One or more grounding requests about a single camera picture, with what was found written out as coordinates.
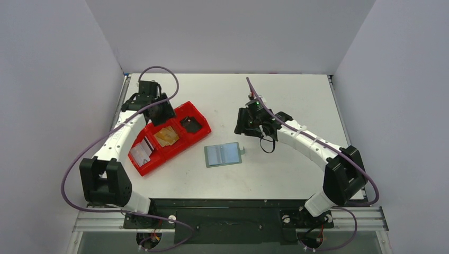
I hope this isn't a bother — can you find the green leather card holder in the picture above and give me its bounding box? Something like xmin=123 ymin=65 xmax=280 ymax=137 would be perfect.
xmin=204 ymin=142 xmax=246 ymax=168

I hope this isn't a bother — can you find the gold VIP card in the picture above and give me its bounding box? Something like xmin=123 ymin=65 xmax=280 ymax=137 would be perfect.
xmin=164 ymin=126 xmax=179 ymax=146
xmin=154 ymin=128 xmax=169 ymax=147

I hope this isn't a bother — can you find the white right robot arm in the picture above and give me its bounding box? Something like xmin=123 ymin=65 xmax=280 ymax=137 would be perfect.
xmin=234 ymin=99 xmax=368 ymax=226

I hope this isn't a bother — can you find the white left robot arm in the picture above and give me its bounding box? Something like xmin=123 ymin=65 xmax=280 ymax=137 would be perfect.
xmin=79 ymin=81 xmax=175 ymax=228

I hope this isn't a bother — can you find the black card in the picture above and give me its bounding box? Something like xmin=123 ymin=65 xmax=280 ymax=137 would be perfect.
xmin=180 ymin=116 xmax=202 ymax=134

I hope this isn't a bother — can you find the white magnetic stripe card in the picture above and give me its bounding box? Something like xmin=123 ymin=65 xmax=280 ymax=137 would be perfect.
xmin=141 ymin=137 xmax=154 ymax=155

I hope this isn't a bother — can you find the white VIP card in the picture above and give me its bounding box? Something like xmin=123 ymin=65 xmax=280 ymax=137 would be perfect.
xmin=130 ymin=144 xmax=150 ymax=167

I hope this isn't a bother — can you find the red right bin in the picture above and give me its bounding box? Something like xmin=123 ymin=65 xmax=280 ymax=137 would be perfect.
xmin=175 ymin=101 xmax=212 ymax=147

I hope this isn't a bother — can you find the red middle bin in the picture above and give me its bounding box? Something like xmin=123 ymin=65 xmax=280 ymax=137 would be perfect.
xmin=145 ymin=120 xmax=186 ymax=160

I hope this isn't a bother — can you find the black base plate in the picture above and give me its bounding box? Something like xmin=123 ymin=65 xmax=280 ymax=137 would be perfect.
xmin=87 ymin=198 xmax=370 ymax=246

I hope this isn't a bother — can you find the aluminium frame rail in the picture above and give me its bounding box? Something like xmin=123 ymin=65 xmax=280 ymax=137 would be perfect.
xmin=67 ymin=207 xmax=392 ymax=253

